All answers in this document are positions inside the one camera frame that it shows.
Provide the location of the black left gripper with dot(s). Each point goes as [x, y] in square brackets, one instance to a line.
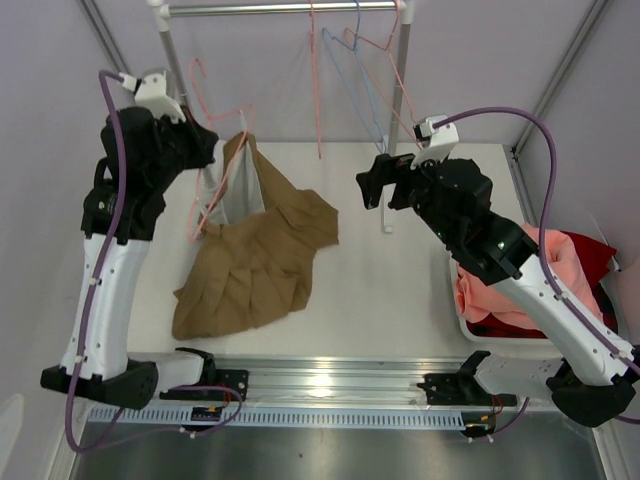
[192, 130]

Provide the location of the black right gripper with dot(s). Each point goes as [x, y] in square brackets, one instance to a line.
[391, 170]

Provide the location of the tan brown skirt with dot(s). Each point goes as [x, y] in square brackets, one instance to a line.
[255, 271]

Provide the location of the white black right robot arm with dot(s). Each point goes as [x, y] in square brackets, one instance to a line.
[592, 380]

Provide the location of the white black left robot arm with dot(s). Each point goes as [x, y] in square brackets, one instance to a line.
[120, 212]

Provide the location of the silver white clothes rack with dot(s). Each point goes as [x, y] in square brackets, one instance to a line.
[163, 12]

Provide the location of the pink garment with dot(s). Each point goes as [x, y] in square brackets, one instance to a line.
[500, 305]

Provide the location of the red garment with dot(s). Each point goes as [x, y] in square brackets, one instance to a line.
[595, 250]

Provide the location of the white laundry basket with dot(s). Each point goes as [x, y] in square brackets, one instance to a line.
[465, 330]

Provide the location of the blue wire hanger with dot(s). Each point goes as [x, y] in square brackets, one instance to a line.
[347, 62]

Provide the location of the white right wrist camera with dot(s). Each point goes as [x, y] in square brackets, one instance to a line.
[437, 138]

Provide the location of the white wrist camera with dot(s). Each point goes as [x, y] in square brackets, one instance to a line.
[155, 92]
[437, 138]

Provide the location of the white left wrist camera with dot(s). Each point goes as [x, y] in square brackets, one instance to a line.
[155, 92]

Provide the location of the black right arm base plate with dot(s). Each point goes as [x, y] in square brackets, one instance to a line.
[453, 389]

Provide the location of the aluminium mounting rail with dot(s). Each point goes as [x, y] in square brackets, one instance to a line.
[336, 382]

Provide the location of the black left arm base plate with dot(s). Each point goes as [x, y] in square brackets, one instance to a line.
[233, 379]

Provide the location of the grey slotted cable duct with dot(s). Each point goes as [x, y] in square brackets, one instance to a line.
[299, 417]

